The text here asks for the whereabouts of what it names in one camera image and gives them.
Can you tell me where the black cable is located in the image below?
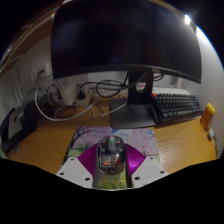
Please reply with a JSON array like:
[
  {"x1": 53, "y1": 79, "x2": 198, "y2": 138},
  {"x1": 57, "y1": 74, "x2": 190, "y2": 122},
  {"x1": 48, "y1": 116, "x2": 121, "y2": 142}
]
[{"x1": 79, "y1": 71, "x2": 165, "y2": 100}]

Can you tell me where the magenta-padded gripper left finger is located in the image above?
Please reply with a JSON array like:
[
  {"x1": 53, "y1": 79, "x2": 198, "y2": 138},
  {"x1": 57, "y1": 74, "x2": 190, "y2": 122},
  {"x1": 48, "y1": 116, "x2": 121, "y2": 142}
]
[{"x1": 55, "y1": 143, "x2": 100, "y2": 189}]

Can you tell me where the white cable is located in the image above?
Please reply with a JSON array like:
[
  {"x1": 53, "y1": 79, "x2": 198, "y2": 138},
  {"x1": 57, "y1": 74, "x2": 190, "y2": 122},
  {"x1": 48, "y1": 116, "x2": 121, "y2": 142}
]
[{"x1": 34, "y1": 85, "x2": 100, "y2": 123}]

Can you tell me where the white power strip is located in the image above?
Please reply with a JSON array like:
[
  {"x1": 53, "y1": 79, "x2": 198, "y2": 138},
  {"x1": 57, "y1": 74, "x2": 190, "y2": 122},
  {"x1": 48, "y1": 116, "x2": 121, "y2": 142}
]
[{"x1": 58, "y1": 83, "x2": 93, "y2": 106}]

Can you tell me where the small white case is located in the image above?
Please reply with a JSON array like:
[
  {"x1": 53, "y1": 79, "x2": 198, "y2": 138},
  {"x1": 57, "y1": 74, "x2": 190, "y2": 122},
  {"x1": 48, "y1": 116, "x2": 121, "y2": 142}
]
[{"x1": 207, "y1": 128, "x2": 216, "y2": 141}]

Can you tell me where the white wall socket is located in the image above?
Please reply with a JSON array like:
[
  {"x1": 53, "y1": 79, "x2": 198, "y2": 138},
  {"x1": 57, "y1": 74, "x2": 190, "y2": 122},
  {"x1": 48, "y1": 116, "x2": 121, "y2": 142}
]
[{"x1": 34, "y1": 61, "x2": 54, "y2": 80}]

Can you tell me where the black mechanical keyboard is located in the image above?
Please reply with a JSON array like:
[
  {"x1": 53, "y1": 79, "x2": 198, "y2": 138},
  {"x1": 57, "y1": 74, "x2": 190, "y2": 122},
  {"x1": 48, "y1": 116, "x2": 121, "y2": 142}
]
[{"x1": 150, "y1": 92, "x2": 205, "y2": 124}]

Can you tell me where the floral landscape print mouse pad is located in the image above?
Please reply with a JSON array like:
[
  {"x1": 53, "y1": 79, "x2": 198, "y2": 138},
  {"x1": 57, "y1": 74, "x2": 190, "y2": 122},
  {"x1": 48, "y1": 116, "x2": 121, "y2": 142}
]
[{"x1": 61, "y1": 125, "x2": 162, "y2": 190}]

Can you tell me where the orange container with yellow lid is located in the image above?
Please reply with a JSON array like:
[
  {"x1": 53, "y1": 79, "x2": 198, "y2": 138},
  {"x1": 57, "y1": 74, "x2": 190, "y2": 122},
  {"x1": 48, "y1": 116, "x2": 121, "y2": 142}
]
[{"x1": 199, "y1": 102, "x2": 216, "y2": 132}]

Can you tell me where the wooden wall shelf unit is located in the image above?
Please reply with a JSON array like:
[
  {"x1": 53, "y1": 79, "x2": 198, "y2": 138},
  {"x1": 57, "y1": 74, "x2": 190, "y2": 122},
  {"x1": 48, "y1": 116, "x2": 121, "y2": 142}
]
[{"x1": 0, "y1": 9, "x2": 58, "y2": 72}]

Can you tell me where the black computer monitor with stand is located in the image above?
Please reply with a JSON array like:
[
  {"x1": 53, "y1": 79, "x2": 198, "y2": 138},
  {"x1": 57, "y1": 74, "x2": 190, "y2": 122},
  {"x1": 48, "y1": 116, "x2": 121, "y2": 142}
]
[{"x1": 49, "y1": 0, "x2": 203, "y2": 130}]

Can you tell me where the bright lamp light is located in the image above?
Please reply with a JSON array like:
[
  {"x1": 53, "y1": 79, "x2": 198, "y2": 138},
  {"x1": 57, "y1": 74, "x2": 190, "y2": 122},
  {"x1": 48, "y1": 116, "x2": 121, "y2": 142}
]
[{"x1": 183, "y1": 13, "x2": 193, "y2": 26}]

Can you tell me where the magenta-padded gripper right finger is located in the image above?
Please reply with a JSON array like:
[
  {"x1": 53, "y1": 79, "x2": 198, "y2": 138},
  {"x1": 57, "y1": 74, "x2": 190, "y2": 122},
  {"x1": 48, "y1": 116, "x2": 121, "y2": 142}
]
[{"x1": 123, "y1": 143, "x2": 170, "y2": 188}]

